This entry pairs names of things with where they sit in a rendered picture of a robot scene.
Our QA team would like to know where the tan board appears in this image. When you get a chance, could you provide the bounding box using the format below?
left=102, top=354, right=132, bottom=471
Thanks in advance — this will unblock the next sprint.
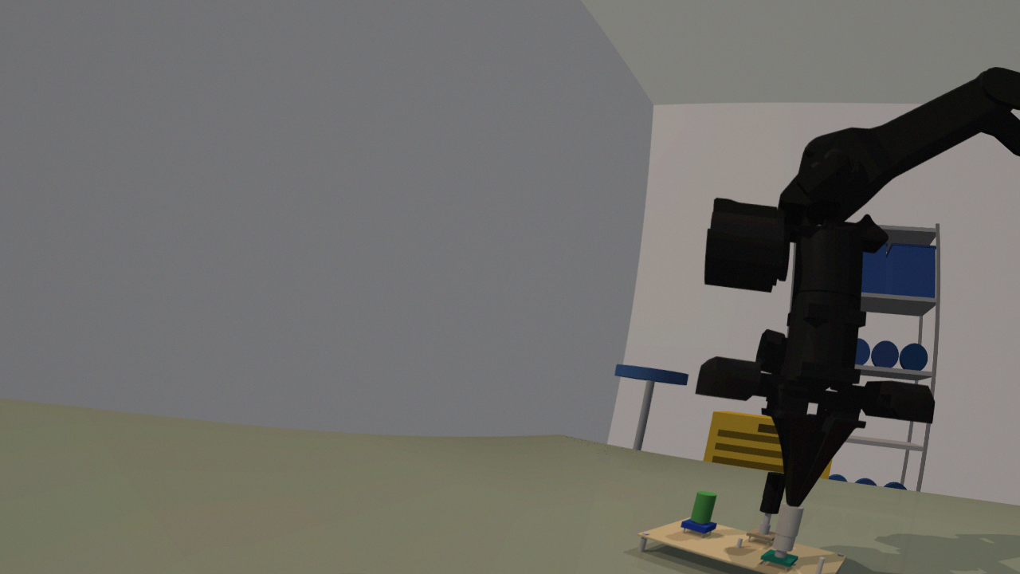
left=638, top=472, right=847, bottom=574

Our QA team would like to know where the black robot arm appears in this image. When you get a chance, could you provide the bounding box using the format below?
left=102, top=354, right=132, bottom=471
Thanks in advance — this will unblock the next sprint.
left=704, top=67, right=1020, bottom=301

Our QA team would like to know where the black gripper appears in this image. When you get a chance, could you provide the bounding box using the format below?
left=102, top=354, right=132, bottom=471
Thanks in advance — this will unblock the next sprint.
left=696, top=291, right=935, bottom=507

